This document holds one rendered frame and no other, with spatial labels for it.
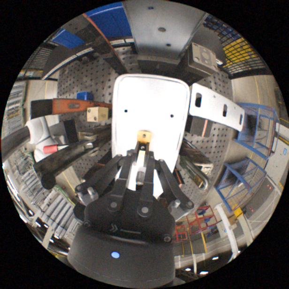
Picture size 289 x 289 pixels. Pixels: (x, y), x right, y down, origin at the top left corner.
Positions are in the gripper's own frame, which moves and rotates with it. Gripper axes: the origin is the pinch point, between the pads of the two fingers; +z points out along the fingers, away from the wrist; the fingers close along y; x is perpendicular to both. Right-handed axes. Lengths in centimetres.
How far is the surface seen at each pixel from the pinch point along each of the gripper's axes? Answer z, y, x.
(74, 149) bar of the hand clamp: -5.6, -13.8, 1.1
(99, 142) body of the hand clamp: 3.5, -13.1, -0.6
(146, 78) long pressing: 6.6, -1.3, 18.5
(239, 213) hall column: 21, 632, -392
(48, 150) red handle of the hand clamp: -7.5, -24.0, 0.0
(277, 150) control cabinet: 33, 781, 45
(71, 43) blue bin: 0.1, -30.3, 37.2
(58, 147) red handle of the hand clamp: -5.1, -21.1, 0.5
